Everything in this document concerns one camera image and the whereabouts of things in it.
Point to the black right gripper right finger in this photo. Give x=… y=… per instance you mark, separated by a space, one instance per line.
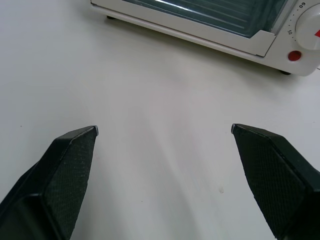
x=275 y=180

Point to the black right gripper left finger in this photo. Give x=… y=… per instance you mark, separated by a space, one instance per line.
x=60 y=185

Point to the white toaster oven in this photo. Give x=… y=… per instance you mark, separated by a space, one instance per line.
x=277 y=47

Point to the glass oven door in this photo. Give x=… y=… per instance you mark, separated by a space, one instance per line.
x=200 y=17

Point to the red indicator light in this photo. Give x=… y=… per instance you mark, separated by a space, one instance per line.
x=294 y=55

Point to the white timer knob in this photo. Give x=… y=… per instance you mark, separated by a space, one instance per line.
x=308 y=30

